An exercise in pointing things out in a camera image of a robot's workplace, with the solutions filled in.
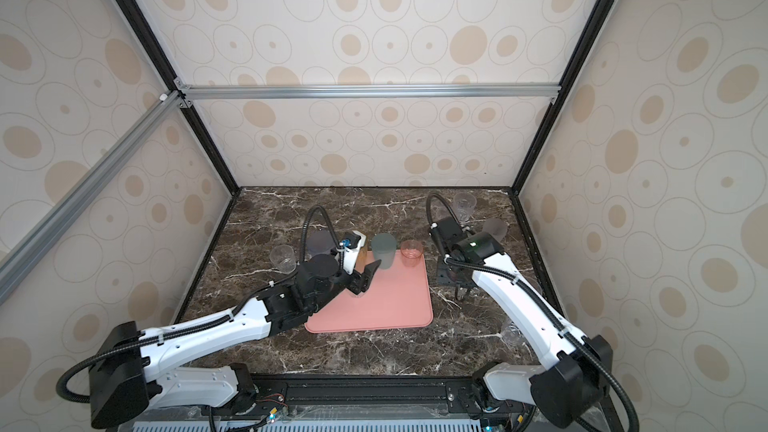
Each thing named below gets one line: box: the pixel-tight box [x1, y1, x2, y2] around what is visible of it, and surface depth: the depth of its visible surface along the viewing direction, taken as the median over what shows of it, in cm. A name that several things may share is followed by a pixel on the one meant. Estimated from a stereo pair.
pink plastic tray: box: [305, 250, 433, 334], surface depth 93 cm
